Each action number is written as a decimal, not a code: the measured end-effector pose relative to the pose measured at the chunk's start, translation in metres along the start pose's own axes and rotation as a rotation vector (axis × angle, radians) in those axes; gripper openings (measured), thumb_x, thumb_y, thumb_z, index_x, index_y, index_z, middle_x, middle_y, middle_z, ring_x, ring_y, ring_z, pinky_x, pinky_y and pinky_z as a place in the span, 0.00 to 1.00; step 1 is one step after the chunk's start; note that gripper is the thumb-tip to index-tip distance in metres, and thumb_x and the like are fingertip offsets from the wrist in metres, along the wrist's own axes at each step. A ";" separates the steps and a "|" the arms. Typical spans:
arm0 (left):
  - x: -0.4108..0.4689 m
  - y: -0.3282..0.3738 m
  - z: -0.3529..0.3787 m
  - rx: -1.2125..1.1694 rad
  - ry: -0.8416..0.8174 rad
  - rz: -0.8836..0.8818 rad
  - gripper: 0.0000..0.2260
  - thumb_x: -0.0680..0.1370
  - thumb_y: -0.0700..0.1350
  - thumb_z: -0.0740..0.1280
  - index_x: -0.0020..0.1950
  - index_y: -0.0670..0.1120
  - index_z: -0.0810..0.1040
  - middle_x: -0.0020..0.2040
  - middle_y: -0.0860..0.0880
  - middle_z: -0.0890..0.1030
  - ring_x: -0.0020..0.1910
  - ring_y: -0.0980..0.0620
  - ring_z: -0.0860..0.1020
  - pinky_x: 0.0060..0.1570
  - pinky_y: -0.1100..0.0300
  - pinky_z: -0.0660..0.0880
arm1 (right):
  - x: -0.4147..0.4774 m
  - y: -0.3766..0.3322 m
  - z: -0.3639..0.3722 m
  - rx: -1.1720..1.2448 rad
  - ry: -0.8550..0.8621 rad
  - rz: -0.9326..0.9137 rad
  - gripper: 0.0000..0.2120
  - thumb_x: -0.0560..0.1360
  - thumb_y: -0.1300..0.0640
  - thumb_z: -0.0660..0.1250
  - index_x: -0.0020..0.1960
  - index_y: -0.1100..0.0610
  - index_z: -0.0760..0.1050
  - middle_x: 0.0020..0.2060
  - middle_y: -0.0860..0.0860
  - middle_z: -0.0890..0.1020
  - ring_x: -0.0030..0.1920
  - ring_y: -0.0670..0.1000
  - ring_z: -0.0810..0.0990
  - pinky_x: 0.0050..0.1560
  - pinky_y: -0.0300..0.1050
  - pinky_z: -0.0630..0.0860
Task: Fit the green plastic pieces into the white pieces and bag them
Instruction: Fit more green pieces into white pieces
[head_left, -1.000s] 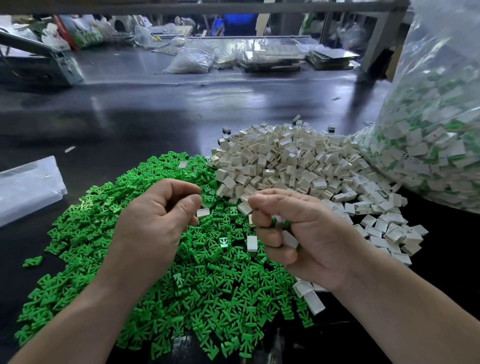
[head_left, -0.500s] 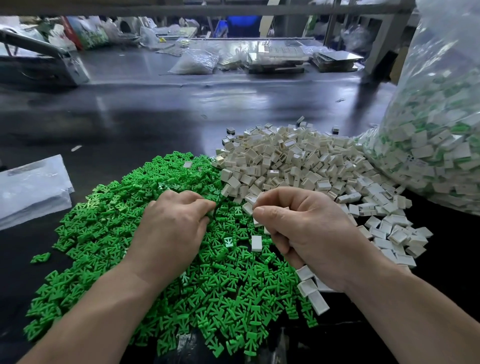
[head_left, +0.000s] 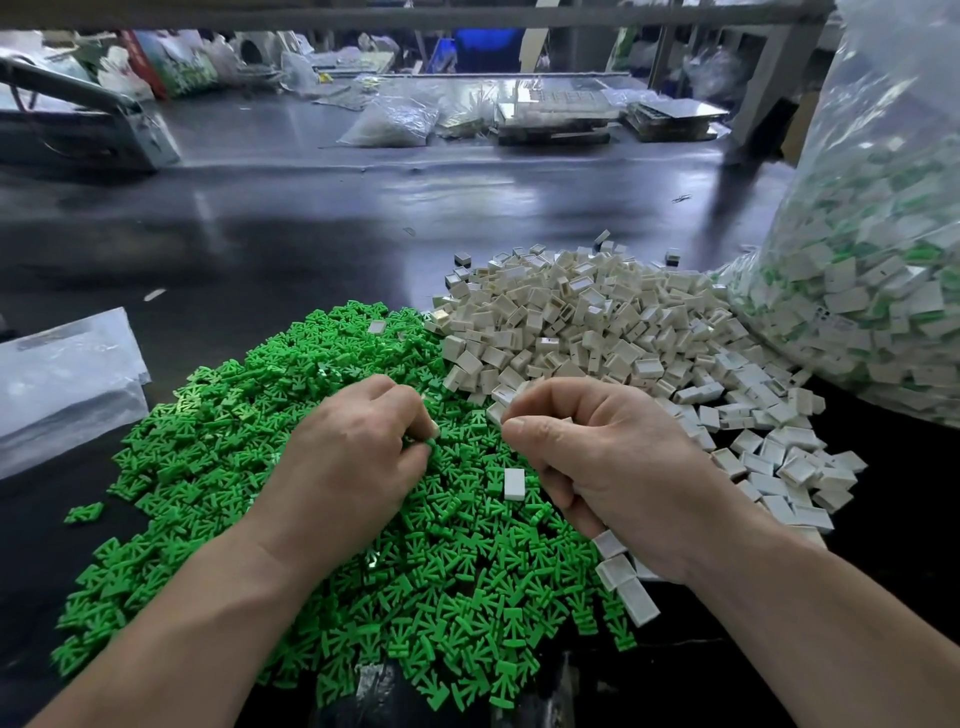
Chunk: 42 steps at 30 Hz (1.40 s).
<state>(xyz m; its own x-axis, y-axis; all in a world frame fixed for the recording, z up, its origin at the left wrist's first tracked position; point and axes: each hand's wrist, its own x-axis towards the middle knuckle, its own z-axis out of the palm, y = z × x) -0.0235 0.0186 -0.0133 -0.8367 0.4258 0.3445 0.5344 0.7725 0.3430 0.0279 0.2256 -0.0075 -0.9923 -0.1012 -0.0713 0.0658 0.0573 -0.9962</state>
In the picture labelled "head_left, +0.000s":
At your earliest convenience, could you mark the stack of clear flat bags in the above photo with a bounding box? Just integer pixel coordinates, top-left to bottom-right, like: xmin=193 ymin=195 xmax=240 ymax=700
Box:
xmin=0 ymin=307 xmax=152 ymax=482

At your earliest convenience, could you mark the person's left hand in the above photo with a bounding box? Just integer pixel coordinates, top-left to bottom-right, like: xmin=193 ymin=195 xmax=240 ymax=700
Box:
xmin=240 ymin=375 xmax=440 ymax=579

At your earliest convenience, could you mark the person's right forearm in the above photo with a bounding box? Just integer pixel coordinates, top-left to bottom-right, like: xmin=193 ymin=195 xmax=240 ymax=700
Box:
xmin=687 ymin=502 xmax=960 ymax=728

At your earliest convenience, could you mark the grey metal horizontal bar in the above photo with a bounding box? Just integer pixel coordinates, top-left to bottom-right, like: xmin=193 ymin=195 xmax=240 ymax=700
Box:
xmin=0 ymin=0 xmax=836 ymax=29

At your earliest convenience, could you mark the pile of white plastic caps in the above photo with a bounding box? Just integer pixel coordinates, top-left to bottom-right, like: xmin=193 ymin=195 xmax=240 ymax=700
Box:
xmin=432 ymin=237 xmax=869 ymax=629

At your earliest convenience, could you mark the dark flat tray stack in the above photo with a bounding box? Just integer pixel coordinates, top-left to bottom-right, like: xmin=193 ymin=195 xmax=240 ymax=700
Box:
xmin=625 ymin=96 xmax=732 ymax=144

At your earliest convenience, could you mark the blue crate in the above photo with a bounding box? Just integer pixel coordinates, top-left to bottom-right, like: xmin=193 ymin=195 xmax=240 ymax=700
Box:
xmin=438 ymin=27 xmax=527 ymax=74

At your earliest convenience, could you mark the person's left forearm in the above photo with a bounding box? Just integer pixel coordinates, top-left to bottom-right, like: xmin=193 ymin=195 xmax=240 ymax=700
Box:
xmin=27 ymin=522 xmax=317 ymax=728

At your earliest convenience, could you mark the clear plastic bag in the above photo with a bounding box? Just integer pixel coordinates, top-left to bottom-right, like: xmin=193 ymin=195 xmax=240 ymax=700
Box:
xmin=720 ymin=0 xmax=960 ymax=429

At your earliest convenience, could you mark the pile of green plastic clips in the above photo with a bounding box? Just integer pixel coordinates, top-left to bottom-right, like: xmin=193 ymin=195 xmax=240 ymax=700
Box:
xmin=49 ymin=300 xmax=639 ymax=713

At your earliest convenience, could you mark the grey metal slanted post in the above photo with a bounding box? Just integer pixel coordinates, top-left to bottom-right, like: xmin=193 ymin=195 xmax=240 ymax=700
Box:
xmin=729 ymin=0 xmax=834 ymax=159

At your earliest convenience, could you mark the person's right hand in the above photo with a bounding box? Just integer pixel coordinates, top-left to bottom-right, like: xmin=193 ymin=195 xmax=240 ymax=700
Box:
xmin=499 ymin=375 xmax=752 ymax=584

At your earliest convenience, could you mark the grey heat sealer machine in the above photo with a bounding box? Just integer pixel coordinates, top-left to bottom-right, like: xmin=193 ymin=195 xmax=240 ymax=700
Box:
xmin=0 ymin=52 xmax=182 ymax=171

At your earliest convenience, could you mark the small clear bag of parts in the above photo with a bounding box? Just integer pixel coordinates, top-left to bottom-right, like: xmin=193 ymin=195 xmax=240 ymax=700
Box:
xmin=339 ymin=93 xmax=443 ymax=149

